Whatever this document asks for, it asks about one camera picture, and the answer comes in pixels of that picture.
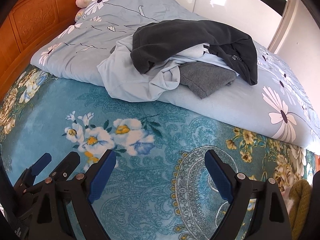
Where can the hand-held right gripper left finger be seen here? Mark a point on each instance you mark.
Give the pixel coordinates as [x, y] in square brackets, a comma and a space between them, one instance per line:
[102, 176]

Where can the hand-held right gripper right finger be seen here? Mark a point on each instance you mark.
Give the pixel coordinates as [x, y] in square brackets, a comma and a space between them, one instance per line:
[218, 177]

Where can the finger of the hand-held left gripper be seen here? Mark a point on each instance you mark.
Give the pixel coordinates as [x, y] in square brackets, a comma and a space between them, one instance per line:
[41, 164]
[67, 163]

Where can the dark grey fleece jacket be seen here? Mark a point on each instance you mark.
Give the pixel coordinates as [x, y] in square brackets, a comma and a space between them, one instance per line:
[175, 35]

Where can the teal floral blanket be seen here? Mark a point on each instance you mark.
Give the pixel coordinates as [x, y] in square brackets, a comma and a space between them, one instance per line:
[150, 135]

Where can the mustard yellow cloth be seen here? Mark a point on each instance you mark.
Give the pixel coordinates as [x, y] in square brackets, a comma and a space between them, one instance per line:
[300, 205]

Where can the grey knit garment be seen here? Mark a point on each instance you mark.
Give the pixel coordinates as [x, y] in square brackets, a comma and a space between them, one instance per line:
[205, 77]

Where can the grey daisy pillow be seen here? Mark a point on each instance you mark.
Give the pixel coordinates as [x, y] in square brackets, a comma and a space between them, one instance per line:
[75, 62]

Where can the light blue shirt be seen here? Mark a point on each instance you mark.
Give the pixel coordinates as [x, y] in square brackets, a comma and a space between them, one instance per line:
[125, 72]

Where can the white garment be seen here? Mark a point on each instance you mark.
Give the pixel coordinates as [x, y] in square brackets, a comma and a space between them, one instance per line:
[192, 51]

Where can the orange wooden headboard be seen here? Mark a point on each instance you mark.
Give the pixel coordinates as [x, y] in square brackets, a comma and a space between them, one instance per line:
[32, 17]

